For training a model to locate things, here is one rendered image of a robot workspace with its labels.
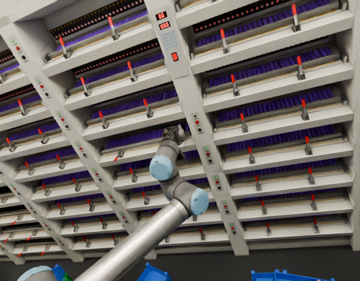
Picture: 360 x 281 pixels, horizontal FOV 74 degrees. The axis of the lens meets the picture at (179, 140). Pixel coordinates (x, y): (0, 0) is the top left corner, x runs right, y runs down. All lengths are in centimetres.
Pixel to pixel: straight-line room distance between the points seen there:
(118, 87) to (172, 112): 29
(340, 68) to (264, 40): 32
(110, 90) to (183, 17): 47
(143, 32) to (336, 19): 72
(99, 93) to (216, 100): 57
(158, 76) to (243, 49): 38
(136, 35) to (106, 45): 14
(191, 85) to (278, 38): 39
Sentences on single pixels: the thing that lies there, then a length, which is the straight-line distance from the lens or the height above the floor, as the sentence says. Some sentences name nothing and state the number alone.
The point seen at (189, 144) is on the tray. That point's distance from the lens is 123.
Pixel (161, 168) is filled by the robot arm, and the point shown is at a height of 105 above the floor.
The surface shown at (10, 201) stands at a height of 74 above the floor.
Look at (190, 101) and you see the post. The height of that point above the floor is 116.
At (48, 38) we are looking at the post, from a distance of 150.
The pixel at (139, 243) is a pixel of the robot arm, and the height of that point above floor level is 95.
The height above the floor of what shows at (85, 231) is 36.
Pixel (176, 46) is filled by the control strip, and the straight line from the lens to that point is 105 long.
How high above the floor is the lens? 152
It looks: 27 degrees down
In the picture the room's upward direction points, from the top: 21 degrees counter-clockwise
